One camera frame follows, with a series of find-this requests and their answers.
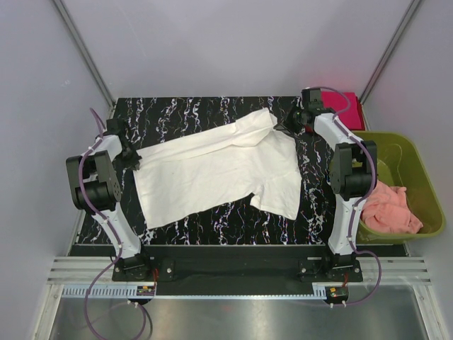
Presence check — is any olive green plastic basket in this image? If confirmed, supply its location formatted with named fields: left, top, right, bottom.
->
left=355, top=130, right=446, bottom=244

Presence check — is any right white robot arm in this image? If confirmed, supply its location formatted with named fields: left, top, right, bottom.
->
left=276, top=86, right=377, bottom=281

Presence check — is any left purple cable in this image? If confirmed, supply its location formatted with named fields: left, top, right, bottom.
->
left=79, top=108, right=153, bottom=338

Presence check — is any white t shirt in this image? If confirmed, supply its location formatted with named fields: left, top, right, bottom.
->
left=134, top=108, right=302, bottom=229

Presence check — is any right aluminium frame post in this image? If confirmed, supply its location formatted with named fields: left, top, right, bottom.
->
left=359, top=0, right=424, bottom=104

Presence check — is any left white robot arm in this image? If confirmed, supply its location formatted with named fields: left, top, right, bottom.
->
left=66, top=110, right=153, bottom=282

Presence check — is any white slotted cable duct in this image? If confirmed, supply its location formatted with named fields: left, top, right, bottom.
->
left=62, top=283, right=350, bottom=300

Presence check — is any aluminium frame post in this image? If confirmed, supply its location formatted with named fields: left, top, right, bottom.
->
left=51, top=0, right=116, bottom=109
left=359, top=0, right=424, bottom=104

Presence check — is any purple cable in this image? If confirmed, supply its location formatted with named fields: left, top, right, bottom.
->
left=316, top=86, right=382, bottom=309
left=79, top=108, right=153, bottom=338

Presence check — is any pink crumpled t shirt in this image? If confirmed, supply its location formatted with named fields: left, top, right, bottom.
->
left=361, top=181, right=423, bottom=234

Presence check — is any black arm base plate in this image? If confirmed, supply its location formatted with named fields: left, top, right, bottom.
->
left=111, top=244, right=364, bottom=297

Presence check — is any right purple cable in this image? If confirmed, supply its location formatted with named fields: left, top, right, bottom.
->
left=316, top=86, right=382, bottom=309

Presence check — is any black marble pattern mat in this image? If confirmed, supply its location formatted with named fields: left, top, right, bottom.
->
left=114, top=96, right=336, bottom=245

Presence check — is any folded magenta t shirt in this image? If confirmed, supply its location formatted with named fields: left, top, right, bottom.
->
left=321, top=90, right=360, bottom=130

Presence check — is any aluminium rail profile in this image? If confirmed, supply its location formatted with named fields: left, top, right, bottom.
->
left=47, top=256, right=112, bottom=284

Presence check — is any left aluminium frame post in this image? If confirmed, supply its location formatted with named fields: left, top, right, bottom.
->
left=51, top=0, right=116, bottom=109

